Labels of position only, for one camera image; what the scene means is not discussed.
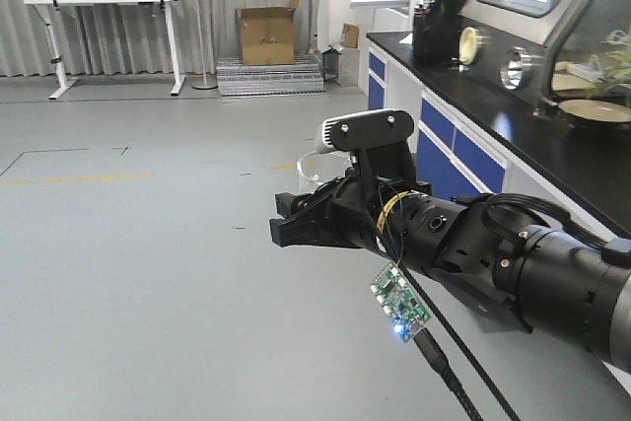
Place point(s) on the black backpack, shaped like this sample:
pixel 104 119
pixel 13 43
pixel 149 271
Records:
pixel 436 33

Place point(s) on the open cardboard box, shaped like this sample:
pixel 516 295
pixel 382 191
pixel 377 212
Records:
pixel 267 34

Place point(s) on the clear glass beaker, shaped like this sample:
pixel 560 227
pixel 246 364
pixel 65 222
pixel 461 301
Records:
pixel 315 169

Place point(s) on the small cardboard box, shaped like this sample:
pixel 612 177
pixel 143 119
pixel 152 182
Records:
pixel 350 36

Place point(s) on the white frame table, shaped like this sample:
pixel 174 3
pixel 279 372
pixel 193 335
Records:
pixel 117 36

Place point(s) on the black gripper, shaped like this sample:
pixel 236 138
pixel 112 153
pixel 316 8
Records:
pixel 347 214

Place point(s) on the grey curtain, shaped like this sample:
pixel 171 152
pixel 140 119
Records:
pixel 25 51

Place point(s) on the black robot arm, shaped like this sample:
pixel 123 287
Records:
pixel 514 258

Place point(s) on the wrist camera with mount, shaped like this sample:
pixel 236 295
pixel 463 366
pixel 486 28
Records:
pixel 376 139

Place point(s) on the metal grating stack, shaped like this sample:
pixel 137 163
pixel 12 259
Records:
pixel 237 80

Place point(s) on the blue and white lab cabinet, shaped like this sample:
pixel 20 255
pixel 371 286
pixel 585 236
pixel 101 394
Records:
pixel 473 138

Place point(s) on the steel glovebox enclosure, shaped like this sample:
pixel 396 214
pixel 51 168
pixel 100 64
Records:
pixel 569 55

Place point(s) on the green circuit board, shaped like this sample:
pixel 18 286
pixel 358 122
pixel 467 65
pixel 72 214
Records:
pixel 404 308

